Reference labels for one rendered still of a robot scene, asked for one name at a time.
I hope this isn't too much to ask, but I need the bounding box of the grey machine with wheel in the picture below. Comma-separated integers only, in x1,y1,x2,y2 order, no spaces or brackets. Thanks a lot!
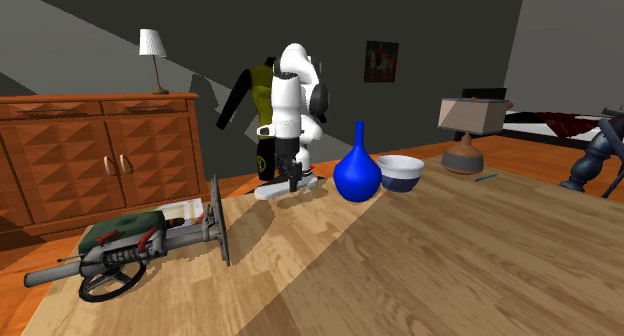
23,174,232,304

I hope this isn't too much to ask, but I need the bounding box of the blue long-necked vase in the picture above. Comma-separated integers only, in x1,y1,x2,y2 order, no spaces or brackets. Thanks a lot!
332,120,383,204

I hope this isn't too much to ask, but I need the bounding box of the bed with red blanket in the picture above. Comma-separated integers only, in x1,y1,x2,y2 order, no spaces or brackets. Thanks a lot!
453,87,613,144

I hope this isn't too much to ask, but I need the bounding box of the table lamp with boxy shade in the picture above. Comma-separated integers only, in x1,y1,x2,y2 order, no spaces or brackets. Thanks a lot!
437,96,515,176

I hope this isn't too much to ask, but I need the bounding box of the green bag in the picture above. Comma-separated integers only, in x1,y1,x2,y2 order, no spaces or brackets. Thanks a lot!
77,210,170,256

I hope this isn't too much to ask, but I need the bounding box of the white shade table lamp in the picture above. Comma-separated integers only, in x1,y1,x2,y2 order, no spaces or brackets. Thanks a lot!
138,28,171,96

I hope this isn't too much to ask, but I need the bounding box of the dark blue turned stand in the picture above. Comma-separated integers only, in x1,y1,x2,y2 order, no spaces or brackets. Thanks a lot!
558,105,624,200

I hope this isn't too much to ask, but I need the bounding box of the dark red wall picture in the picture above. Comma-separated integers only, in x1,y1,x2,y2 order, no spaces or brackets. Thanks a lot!
362,39,400,85

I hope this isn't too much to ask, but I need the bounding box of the black and yellow wetsuit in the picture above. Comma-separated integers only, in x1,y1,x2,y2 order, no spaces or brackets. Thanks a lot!
215,56,280,183

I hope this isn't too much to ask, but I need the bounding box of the white and blue bowl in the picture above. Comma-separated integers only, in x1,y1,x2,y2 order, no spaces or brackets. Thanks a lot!
375,154,426,194

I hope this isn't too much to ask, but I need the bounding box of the wooden sideboard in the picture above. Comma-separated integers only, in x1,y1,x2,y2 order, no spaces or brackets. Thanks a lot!
0,92,211,239

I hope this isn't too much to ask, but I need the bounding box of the white open book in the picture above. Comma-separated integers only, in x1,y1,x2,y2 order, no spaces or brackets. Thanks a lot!
154,197,206,226

